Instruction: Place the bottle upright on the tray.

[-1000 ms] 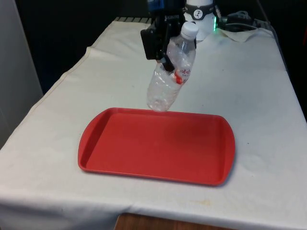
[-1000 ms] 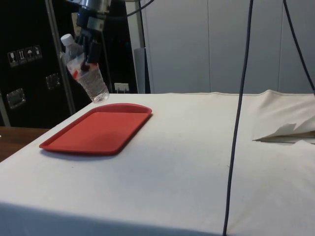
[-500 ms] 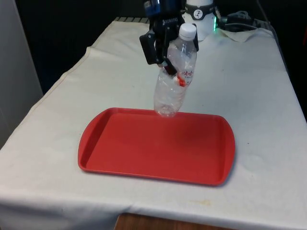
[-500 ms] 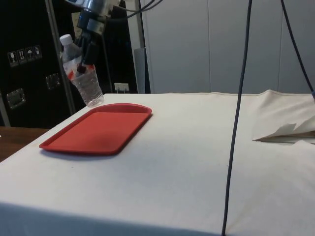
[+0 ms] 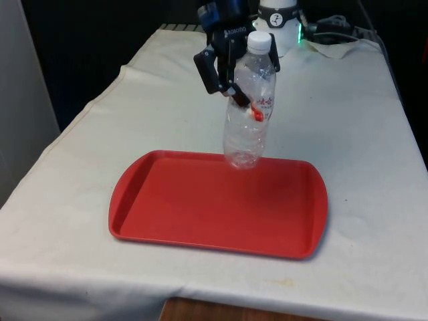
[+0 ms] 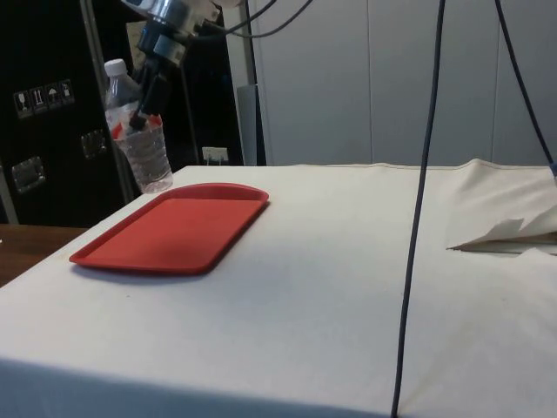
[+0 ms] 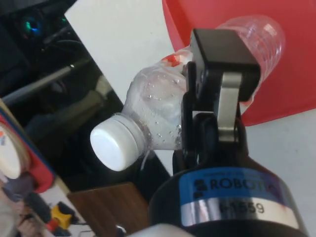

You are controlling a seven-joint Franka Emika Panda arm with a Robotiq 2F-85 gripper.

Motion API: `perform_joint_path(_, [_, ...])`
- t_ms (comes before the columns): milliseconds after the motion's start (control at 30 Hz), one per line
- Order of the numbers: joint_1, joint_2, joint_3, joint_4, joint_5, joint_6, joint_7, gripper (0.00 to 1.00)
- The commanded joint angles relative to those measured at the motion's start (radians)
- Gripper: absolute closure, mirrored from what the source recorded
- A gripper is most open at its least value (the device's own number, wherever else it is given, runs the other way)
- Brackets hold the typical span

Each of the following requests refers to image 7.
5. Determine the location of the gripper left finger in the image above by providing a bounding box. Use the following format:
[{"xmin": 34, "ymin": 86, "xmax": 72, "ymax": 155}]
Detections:
[{"xmin": 172, "ymin": 61, "xmax": 206, "ymax": 176}]

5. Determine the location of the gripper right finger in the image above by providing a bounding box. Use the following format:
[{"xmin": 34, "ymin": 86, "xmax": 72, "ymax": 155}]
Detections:
[{"xmin": 190, "ymin": 28, "xmax": 261, "ymax": 164}]

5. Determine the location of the clear plastic bottle white cap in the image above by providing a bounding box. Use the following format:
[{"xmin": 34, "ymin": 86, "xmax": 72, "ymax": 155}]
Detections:
[{"xmin": 89, "ymin": 14, "xmax": 286, "ymax": 171}]

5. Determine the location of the red plastic tray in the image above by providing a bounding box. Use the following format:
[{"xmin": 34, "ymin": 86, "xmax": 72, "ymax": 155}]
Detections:
[{"xmin": 161, "ymin": 0, "xmax": 316, "ymax": 128}]

